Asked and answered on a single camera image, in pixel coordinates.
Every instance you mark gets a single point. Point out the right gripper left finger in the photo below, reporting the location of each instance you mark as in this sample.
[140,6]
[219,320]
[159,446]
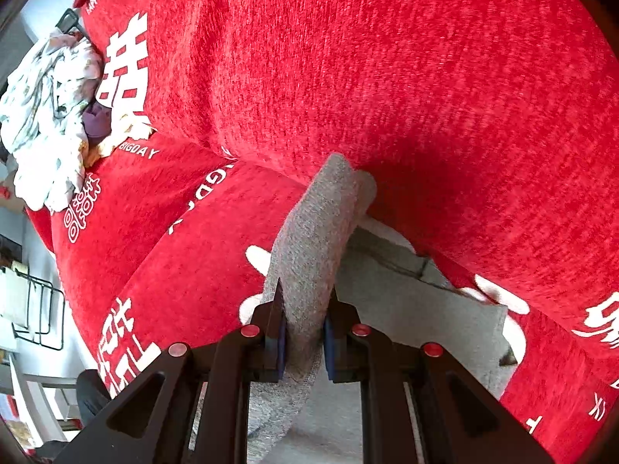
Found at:
[255,352]

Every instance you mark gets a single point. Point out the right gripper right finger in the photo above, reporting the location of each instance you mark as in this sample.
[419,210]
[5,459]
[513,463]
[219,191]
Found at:
[389,375]

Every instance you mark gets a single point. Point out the grey knitted sweater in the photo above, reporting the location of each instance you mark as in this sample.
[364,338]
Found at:
[328,245]

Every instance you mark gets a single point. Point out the red sofa seat cover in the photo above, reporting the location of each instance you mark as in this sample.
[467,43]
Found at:
[169,241]

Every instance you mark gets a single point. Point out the orange patterned cloth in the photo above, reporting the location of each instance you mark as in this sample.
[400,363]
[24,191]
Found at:
[123,126]

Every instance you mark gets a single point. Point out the dark purple cloth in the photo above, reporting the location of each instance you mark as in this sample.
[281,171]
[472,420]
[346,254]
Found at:
[96,120]

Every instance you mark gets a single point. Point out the red sofa back cushion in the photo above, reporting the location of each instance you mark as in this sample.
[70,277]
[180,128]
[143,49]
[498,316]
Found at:
[490,126]

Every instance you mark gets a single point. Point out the white floral crumpled cloth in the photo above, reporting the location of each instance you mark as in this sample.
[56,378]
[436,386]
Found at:
[42,118]

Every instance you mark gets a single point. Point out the black wire rack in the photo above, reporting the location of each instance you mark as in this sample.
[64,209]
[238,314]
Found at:
[45,308]

